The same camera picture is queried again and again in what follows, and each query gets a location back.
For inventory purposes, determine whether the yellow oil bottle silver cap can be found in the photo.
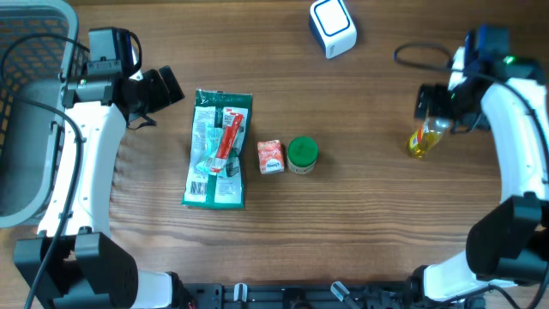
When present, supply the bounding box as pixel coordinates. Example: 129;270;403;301
407;117;452;159

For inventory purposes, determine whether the red sachet stick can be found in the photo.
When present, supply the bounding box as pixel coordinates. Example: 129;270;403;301
209;112;244;174

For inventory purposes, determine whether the green white gloves packet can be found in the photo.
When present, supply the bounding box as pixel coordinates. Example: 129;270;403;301
182;89;253;209

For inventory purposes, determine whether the orange Kleenex tissue pack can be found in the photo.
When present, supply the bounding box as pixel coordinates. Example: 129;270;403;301
257;140;285;174

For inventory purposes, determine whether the green lid white jar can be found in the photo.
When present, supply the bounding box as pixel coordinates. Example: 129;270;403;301
287;136;319;174

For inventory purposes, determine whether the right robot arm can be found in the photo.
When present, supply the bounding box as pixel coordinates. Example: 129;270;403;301
401;25;548;308

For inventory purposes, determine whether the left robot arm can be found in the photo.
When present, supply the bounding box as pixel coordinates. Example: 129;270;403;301
14;27;196;308

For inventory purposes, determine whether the white barcode scanner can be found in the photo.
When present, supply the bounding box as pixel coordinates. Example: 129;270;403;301
309;0;358;59

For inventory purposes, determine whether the grey plastic mesh basket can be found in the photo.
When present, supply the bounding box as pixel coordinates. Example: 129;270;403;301
1;0;88;228

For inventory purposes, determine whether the black left camera cable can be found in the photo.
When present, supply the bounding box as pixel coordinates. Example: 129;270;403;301
0;33;91;309

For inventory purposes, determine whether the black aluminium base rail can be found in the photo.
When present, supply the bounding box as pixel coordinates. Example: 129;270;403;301
173;282;486;309

